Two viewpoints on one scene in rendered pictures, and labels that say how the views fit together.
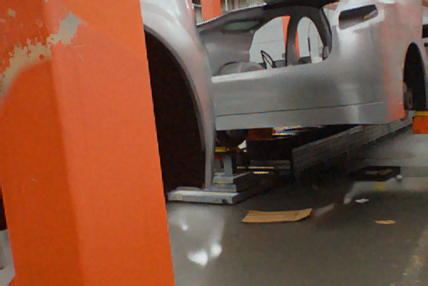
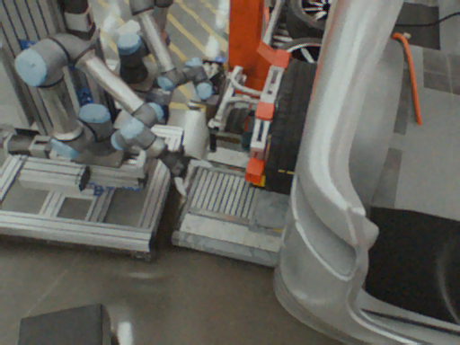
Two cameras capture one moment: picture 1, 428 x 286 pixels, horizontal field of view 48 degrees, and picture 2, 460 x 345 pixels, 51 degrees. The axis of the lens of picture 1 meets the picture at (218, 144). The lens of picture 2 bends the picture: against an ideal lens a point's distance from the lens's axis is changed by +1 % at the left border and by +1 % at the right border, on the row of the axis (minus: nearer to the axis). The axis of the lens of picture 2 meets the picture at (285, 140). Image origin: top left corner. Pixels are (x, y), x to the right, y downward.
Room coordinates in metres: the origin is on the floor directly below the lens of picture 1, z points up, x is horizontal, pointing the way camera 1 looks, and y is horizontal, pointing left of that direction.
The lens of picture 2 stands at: (3.69, 0.83, 2.60)
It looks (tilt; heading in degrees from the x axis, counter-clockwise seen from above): 49 degrees down; 327
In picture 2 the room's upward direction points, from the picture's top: 10 degrees clockwise
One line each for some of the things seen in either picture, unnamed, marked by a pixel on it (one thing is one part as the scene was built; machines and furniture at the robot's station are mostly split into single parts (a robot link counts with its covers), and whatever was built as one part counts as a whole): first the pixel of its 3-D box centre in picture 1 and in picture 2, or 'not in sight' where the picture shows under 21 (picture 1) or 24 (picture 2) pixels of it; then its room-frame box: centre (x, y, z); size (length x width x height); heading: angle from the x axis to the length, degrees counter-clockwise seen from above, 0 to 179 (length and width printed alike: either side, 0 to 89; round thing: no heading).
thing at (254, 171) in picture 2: not in sight; (254, 170); (4.83, 0.22, 0.85); 0.09 x 0.08 x 0.07; 144
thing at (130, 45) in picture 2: not in sight; (130, 48); (5.67, 0.55, 0.98); 0.13 x 0.12 x 0.14; 105
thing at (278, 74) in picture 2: not in sight; (268, 121); (5.09, 0.04, 0.85); 0.54 x 0.07 x 0.54; 144
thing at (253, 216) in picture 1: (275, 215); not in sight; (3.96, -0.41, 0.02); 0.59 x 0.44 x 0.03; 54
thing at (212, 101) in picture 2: not in sight; (212, 81); (5.87, 0.04, 0.44); 0.43 x 0.17 x 0.03; 144
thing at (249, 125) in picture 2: not in sight; (253, 119); (5.13, 0.10, 0.85); 0.21 x 0.14 x 0.14; 54
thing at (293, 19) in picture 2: (301, 137); (328, 18); (6.31, -1.09, 0.39); 0.66 x 0.66 x 0.24
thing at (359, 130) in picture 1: (334, 143); not in sight; (6.20, -1.50, 0.28); 2.47 x 0.06 x 0.22; 144
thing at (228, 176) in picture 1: (230, 165); (288, 188); (4.99, -0.10, 0.32); 0.40 x 0.30 x 0.28; 144
